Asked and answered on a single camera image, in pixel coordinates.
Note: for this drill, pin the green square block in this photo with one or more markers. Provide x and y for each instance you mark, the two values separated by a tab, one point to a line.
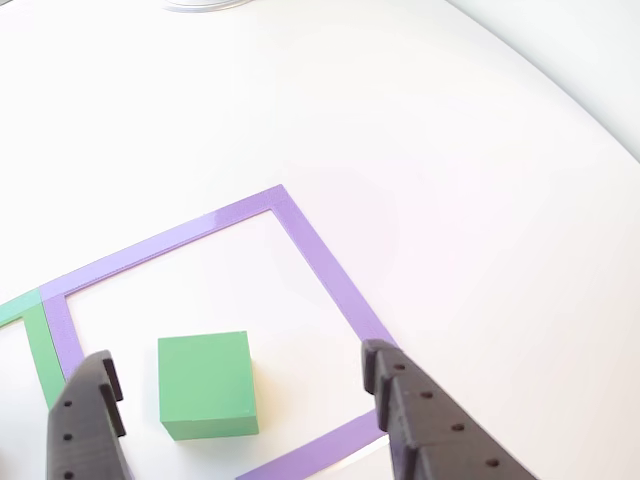
202	377

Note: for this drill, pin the purple square frame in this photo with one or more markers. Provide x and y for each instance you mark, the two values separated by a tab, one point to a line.
320	260

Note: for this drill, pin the green square frame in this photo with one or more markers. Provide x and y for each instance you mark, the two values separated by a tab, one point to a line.
42	355

